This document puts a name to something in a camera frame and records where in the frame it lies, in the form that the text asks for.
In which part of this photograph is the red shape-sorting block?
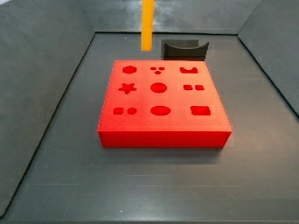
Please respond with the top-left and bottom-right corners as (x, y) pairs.
(97, 60), (232, 148)

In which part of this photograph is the dark grey curved holder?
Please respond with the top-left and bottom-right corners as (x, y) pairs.
(161, 39), (209, 61)

